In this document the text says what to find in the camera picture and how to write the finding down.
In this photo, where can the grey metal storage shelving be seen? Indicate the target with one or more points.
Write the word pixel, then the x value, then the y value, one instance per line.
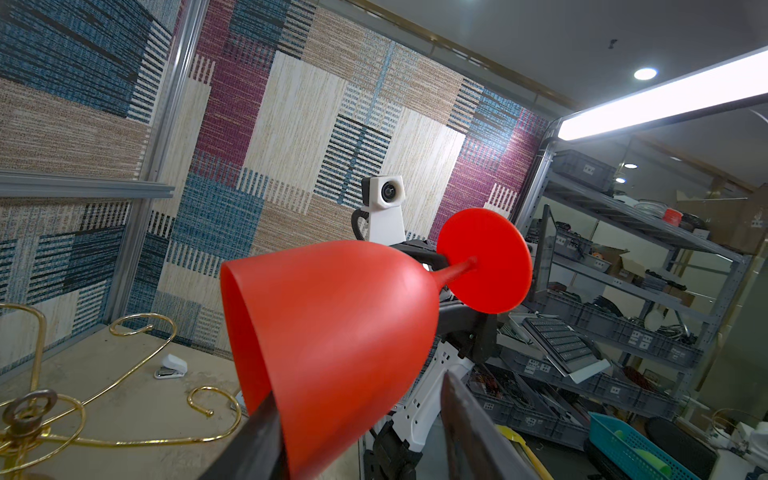
pixel 648 293

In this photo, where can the white stapler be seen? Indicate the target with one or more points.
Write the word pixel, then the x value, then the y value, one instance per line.
pixel 172 367

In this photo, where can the teal plastic basket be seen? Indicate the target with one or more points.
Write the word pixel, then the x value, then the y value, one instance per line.
pixel 632 453

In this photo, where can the red plastic wine glass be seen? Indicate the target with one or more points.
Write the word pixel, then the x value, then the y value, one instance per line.
pixel 335 333

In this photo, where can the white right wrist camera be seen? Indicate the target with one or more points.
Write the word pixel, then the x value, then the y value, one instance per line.
pixel 380 220

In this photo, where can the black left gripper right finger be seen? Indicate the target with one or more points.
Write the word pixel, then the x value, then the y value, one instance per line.
pixel 475 448

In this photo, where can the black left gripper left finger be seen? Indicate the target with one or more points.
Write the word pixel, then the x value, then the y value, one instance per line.
pixel 257 451

